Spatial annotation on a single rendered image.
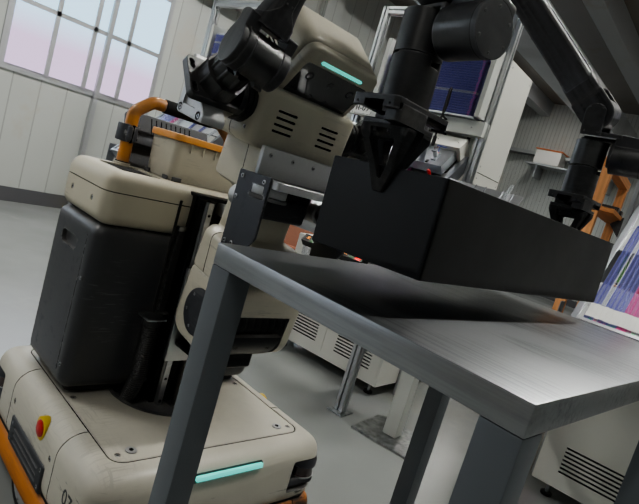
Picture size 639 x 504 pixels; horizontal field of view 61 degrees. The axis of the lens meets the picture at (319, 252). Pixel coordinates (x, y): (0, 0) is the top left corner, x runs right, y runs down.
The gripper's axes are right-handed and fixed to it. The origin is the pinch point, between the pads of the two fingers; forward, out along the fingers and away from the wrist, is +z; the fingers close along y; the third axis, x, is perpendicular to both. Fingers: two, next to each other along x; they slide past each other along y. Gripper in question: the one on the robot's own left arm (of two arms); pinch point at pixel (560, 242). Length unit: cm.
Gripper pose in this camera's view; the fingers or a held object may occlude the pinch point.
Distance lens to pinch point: 113.3
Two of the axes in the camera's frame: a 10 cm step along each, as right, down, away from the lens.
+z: -2.6, 9.6, 1.2
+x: -6.7, -2.6, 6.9
